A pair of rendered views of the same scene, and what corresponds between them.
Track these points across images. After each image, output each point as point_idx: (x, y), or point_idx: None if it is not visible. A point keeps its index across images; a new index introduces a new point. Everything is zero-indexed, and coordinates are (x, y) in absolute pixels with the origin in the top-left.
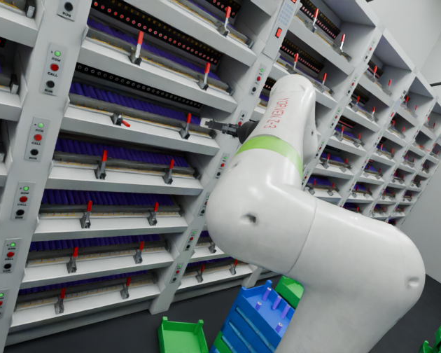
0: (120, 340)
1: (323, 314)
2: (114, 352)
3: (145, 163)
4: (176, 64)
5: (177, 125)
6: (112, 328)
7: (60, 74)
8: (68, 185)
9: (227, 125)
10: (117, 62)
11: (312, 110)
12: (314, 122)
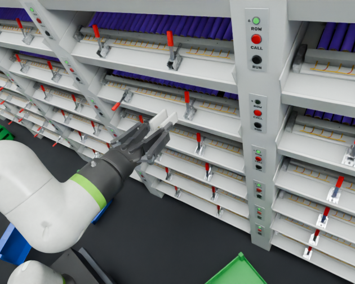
0: (211, 238)
1: None
2: (200, 242)
3: (186, 127)
4: (149, 39)
5: (192, 98)
6: (215, 227)
7: (76, 73)
8: None
9: (111, 143)
10: (91, 60)
11: None
12: (9, 215)
